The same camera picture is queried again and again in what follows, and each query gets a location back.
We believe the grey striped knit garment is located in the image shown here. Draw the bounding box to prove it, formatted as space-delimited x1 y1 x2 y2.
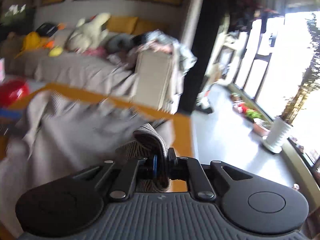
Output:
1 91 175 237

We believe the pile of clothes on box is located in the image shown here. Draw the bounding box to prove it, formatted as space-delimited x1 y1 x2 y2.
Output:
132 29 197 100

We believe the pink bowl on floor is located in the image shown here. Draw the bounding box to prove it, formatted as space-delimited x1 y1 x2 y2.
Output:
253 118 271 137

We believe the small green plant tray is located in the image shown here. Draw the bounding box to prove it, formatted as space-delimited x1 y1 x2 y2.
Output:
245 108 263 120

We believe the white plant pot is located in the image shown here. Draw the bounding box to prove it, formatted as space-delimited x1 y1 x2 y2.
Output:
262 116 292 154

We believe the beige storage box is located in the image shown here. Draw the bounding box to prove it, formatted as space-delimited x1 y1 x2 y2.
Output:
132 49 172 111

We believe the grey covered sofa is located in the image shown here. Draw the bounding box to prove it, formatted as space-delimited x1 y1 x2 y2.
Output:
1 35 138 98

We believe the grey neck pillow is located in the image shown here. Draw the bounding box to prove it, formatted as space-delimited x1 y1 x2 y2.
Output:
105 34 134 54

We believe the yellow lemon plush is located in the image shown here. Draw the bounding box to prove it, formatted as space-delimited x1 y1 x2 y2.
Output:
48 46 63 57

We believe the white plush duck toy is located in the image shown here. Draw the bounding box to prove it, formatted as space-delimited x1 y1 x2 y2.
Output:
66 12 111 53

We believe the red plastic stool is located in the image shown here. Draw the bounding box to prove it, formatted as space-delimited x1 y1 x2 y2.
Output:
0 79 30 107

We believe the yellow sofa cushion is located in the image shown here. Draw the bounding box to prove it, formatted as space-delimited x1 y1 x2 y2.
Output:
106 16 138 34

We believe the tall green bamboo plant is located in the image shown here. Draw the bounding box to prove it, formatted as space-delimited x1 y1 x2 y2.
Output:
280 12 319 126

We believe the yellow plush toy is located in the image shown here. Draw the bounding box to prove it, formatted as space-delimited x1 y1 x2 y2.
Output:
15 31 54 58

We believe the black cap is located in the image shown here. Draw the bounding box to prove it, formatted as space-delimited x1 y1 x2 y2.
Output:
36 23 58 37

